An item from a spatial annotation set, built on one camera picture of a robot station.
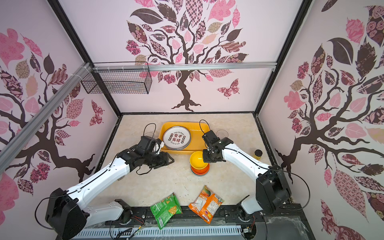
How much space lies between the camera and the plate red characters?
993 mm

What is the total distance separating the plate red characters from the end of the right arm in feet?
0.87

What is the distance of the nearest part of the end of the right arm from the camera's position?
23.5 inches
